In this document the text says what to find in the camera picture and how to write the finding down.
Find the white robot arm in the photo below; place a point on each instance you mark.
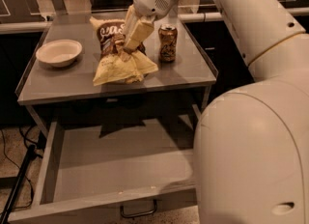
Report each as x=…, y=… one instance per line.
x=251, y=147

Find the white paper bowl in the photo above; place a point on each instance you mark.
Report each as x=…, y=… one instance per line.
x=60, y=53

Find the grey open drawer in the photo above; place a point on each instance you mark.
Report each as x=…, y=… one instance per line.
x=110, y=158

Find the black tripod leg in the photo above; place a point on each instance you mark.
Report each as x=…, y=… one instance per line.
x=30, y=155

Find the brown sea salt chip bag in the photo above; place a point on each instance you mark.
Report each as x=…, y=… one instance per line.
x=115, y=64

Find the brown soda can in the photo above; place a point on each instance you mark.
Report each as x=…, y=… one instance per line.
x=168, y=40

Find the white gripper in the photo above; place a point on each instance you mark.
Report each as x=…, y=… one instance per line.
x=151, y=0

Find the black drawer handle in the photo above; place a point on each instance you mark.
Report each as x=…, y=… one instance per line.
x=138, y=209

